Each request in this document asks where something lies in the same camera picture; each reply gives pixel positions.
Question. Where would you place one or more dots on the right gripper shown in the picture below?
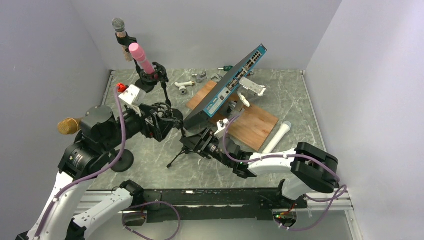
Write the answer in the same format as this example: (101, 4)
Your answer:
(200, 143)

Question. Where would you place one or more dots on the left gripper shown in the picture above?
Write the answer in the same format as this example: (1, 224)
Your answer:
(161, 128)

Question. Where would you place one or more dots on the black round-base clip stand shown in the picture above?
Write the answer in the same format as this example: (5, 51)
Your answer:
(124, 163)

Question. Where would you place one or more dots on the pink microphone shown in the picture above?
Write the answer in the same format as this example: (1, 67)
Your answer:
(138, 54)

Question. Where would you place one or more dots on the gold microphone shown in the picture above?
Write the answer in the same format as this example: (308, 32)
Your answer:
(69, 126)

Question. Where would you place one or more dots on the white microphone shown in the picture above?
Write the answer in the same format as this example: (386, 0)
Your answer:
(284, 128)

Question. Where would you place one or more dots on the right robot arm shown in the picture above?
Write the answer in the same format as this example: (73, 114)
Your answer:
(307, 167)

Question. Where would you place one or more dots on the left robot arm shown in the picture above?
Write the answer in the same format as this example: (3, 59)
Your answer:
(98, 147)

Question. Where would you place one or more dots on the tall black round-base stand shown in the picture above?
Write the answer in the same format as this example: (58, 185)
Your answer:
(146, 82)

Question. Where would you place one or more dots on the grey-headed tan microphone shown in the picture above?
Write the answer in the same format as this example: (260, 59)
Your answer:
(121, 35)

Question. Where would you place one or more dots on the white plastic faucet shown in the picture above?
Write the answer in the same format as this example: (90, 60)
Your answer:
(182, 86)

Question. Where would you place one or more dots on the silver metal faucet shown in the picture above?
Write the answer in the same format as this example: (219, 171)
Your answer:
(199, 77)

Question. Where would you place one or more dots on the wooden board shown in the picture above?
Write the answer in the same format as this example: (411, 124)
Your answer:
(252, 128)

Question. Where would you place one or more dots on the adjustable wrench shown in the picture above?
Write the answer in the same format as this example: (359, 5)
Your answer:
(216, 77)

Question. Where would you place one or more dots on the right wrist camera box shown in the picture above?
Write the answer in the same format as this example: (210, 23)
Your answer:
(221, 127)

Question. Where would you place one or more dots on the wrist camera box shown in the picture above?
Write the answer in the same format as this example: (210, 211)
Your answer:
(133, 96)
(221, 127)

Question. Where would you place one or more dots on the blue network switch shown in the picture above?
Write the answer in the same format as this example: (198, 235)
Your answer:
(213, 101)

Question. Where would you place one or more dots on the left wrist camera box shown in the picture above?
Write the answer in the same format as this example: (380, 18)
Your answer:
(133, 96)

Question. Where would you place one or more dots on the metal mounting bracket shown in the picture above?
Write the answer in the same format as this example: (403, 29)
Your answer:
(232, 109)

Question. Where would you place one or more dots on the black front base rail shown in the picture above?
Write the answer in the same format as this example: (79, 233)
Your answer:
(213, 204)

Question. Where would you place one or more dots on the green-handled screwdriver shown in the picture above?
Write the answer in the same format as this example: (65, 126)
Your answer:
(226, 68)

